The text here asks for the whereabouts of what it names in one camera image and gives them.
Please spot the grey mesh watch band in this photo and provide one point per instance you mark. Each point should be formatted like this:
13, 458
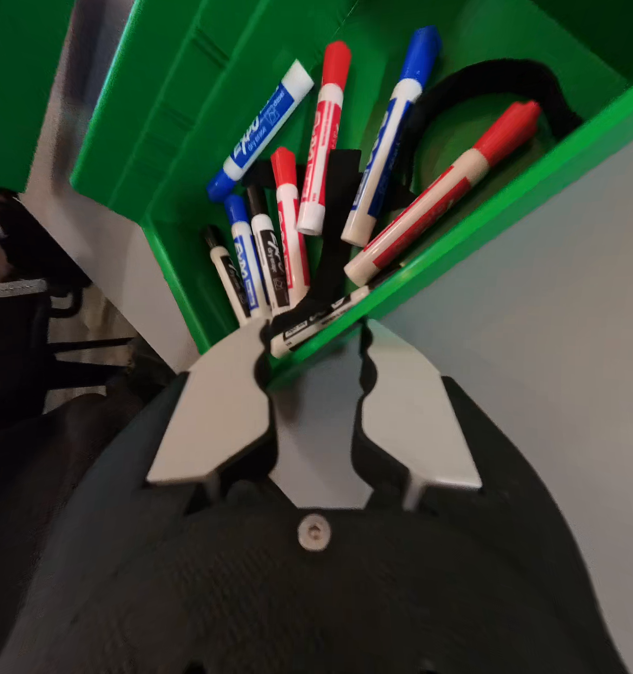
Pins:
11, 288

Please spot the person's left forearm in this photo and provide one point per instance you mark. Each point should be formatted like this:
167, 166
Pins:
11, 358

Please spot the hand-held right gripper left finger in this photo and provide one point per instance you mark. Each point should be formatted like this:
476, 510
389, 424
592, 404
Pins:
216, 416

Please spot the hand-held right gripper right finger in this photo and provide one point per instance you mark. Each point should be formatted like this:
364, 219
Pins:
416, 421

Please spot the grey desk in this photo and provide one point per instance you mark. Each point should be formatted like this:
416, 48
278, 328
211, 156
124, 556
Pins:
506, 316

